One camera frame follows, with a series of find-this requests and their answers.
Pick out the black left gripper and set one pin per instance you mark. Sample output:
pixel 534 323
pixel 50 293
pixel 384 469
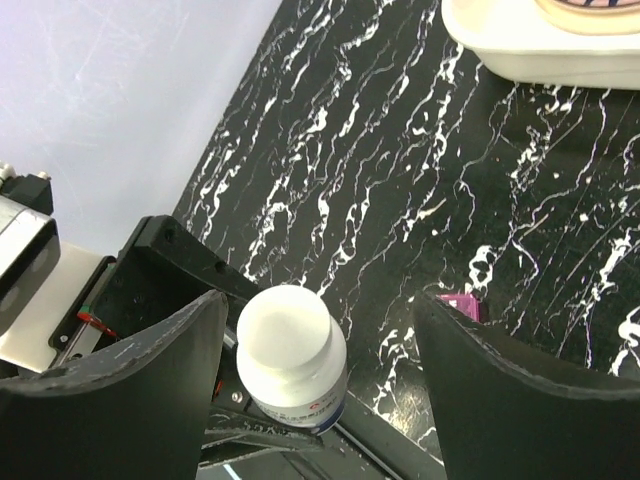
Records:
pixel 172 268

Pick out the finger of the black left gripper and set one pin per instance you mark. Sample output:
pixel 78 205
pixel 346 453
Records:
pixel 232 434

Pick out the white rectangular dish tub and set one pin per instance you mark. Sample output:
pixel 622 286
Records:
pixel 515 41

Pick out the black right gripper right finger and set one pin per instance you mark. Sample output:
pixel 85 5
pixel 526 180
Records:
pixel 505 410

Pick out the beige striped plate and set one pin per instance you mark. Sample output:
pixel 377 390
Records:
pixel 592 17

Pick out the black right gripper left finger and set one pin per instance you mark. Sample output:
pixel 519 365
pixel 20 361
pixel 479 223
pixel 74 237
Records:
pixel 136 409

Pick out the white pill bottle blue label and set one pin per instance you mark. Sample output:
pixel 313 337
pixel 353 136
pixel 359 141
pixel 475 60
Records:
pixel 291 357

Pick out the pink weekly pill organizer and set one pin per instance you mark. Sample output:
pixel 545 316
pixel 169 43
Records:
pixel 468 304

